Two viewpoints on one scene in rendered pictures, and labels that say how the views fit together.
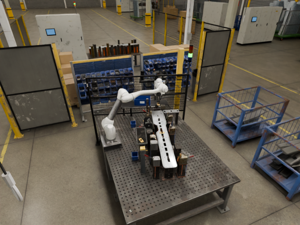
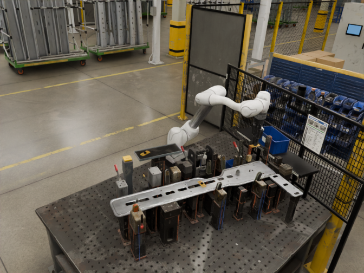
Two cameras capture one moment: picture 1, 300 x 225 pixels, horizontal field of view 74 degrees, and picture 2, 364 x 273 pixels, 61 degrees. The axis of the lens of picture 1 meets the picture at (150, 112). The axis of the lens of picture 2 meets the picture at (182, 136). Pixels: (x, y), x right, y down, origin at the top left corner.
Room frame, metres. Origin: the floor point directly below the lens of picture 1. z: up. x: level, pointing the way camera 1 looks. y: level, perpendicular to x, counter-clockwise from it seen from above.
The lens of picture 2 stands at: (1.53, -1.93, 2.45)
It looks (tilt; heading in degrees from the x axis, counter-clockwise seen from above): 28 degrees down; 67
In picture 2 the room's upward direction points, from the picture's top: 4 degrees clockwise
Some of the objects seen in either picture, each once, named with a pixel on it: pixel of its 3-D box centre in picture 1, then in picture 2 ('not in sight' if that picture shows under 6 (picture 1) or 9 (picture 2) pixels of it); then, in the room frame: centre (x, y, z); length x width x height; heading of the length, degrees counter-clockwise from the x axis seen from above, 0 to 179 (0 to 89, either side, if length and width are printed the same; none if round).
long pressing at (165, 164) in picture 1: (162, 133); (200, 185); (2.43, -0.20, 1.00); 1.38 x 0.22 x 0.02; 6
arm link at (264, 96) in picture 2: (159, 83); (261, 102); (2.90, -0.15, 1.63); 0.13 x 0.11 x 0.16; 26
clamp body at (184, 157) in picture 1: (181, 165); (138, 234); (1.88, -0.43, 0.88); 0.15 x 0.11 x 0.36; 96
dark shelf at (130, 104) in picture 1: (144, 104); (273, 148); (3.32, 0.10, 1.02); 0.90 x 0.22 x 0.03; 96
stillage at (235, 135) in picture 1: (247, 114); not in sight; (3.78, -2.20, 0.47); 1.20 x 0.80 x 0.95; 111
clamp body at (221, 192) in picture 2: (171, 135); (218, 208); (2.53, -0.36, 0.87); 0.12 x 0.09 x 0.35; 96
